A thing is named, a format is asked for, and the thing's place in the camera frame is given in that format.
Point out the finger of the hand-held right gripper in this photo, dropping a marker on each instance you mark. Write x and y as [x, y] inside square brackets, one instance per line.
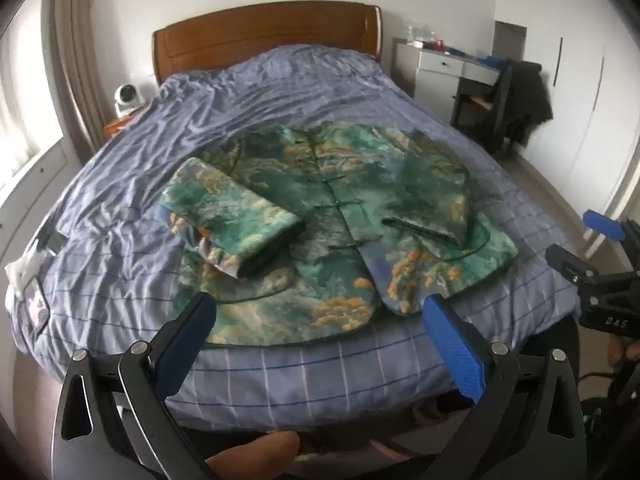
[570, 264]
[602, 225]

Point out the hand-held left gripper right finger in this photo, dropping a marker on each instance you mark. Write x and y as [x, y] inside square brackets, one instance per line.
[456, 350]

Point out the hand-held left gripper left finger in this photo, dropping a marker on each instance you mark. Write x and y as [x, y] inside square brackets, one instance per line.
[186, 344]

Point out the green printed jacket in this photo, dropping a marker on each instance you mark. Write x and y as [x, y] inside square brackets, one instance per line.
[350, 220]

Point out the person's right hand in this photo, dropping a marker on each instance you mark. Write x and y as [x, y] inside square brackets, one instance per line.
[624, 351]

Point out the white wardrobe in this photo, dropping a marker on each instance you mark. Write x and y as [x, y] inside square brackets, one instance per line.
[585, 85]

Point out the dark jacket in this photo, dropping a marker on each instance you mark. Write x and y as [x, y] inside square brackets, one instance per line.
[530, 95]

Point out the black chair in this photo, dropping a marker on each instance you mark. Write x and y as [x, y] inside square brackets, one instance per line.
[480, 105]

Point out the white plastic bag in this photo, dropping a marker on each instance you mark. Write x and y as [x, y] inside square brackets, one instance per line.
[25, 267]

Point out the white desk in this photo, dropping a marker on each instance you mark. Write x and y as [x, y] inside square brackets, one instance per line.
[440, 65]

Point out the wooden nightstand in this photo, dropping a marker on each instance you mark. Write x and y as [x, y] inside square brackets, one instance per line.
[120, 124]

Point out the bed with blue plaid sheet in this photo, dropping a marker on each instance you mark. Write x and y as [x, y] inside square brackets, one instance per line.
[175, 110]

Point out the window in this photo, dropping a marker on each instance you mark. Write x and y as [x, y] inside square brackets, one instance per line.
[20, 110]

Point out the beige curtain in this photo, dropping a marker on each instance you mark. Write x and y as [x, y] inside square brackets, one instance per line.
[75, 60]

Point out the wooden headboard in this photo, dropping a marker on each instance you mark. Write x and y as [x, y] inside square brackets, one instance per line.
[260, 30]

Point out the white security camera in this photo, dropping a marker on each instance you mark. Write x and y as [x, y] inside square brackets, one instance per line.
[127, 99]

